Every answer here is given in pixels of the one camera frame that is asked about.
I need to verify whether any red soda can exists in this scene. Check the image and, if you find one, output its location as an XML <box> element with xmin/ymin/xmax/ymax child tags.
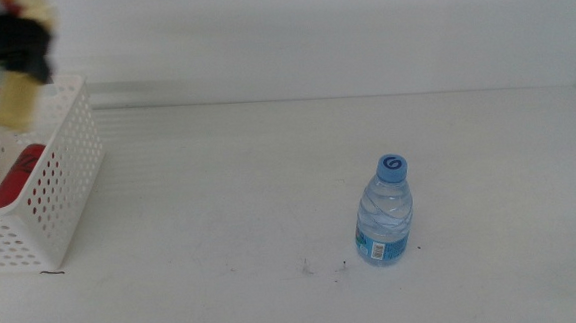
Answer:
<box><xmin>0</xmin><ymin>142</ymin><xmax>51</xmax><ymax>209</ymax></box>

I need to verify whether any white perforated plastic basket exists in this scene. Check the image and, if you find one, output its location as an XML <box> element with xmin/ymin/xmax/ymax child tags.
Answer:
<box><xmin>0</xmin><ymin>72</ymin><xmax>112</xmax><ymax>274</ymax></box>

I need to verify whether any small water bottle blue cap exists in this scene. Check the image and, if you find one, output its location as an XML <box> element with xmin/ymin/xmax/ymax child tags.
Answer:
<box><xmin>350</xmin><ymin>152</ymin><xmax>417</xmax><ymax>268</ymax></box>

